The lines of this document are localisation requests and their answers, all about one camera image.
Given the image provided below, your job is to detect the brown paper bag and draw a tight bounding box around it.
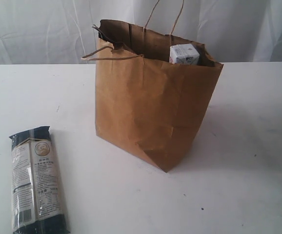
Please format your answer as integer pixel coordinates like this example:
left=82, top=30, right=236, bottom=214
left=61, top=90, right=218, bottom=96
left=81, top=0, right=223, bottom=174

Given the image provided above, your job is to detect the small white milk carton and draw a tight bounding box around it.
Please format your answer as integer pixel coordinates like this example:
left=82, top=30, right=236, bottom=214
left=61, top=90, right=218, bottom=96
left=169, top=44, right=200, bottom=65

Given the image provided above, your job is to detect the dark blue pasta packet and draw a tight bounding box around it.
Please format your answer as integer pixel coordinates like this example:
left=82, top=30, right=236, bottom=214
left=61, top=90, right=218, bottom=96
left=10, top=126, right=69, bottom=234

